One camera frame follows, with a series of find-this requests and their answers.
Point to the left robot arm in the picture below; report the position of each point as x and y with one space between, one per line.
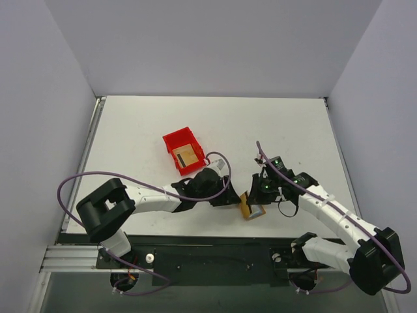
106 209

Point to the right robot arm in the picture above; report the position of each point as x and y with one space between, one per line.
370 256

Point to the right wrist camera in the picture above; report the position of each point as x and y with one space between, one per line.
260 161

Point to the aluminium frame rail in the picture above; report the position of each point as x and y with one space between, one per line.
69 259

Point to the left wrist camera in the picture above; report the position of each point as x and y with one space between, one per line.
217 165

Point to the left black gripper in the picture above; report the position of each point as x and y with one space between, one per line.
225 192

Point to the red plastic bin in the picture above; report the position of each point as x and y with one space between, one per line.
182 137

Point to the orange credit card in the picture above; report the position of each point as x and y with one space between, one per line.
185 155
244 202

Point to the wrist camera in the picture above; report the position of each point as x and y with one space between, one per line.
217 165
260 161

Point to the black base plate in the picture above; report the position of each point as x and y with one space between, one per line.
216 261

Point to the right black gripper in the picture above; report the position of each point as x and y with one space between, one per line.
260 190

